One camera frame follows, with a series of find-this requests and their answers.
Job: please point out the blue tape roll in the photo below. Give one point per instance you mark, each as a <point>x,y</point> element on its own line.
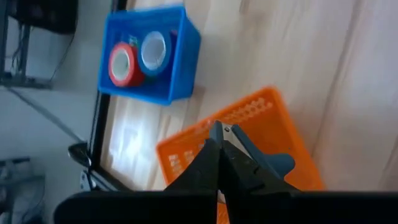
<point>168,59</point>

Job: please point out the black metal table frame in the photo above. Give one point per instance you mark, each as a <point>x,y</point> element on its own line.
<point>102,124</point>

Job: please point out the red tape roll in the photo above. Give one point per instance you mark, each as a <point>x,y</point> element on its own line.
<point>136,74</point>

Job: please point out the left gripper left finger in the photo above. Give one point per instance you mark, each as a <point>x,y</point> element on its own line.
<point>202,171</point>

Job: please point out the black frame corner knob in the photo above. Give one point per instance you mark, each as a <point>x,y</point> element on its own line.
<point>79,154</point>

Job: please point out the green tape roll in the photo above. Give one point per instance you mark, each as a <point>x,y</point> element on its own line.
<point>133,40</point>

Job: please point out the dark background rack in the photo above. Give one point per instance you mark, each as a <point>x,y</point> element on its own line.
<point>46,15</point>

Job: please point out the orange plastic basket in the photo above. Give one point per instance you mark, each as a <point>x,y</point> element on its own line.
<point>280,124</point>

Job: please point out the grey background stand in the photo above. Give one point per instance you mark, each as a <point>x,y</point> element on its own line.
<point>18,183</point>

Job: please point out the blue plastic basket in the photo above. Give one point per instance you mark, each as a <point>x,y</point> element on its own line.
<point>183,62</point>

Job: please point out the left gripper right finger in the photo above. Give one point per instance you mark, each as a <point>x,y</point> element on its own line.
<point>239,174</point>

